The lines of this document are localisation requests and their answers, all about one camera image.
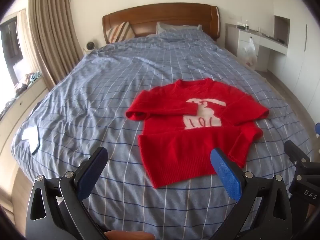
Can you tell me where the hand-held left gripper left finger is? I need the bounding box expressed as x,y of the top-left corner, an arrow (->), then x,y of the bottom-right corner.
25,146 -> 109,240

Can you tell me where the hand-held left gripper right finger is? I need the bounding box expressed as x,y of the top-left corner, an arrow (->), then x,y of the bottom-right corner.
210,148 -> 293,240

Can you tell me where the red knit sweater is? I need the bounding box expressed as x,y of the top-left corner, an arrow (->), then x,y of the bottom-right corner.
125,78 -> 270,189

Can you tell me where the pile of clothes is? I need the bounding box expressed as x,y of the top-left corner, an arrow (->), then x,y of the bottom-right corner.
14,71 -> 42,93

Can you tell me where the person's left hand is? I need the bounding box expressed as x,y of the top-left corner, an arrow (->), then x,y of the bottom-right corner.
104,231 -> 155,240

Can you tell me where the white wardrobe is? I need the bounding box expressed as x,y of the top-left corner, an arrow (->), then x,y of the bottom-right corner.
272,0 -> 320,100

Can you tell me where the blue checked duvet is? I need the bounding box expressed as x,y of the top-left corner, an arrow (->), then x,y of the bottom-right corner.
11,26 -> 317,240

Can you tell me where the white windowsill cabinet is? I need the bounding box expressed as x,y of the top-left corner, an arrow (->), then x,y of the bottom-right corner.
0,77 -> 48,160

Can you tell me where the white plastic bag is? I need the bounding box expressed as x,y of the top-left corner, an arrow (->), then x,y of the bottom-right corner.
241,37 -> 258,67

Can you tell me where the white desk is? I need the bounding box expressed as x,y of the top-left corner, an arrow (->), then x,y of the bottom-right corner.
225,22 -> 288,72

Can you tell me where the small white round fan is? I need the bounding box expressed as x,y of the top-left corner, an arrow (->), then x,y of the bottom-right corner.
84,40 -> 97,53

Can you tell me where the striped pillow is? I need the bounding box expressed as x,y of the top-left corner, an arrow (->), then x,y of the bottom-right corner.
106,21 -> 135,44

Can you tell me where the beige curtain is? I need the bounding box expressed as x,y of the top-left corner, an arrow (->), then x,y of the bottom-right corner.
16,0 -> 84,90

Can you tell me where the window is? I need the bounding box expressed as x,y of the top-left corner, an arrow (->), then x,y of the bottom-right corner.
0,17 -> 24,85

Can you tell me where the grey pillow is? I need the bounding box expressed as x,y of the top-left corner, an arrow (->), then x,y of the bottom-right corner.
156,22 -> 203,35

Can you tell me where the wooden headboard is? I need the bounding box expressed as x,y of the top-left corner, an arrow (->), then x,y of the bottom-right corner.
102,3 -> 222,45

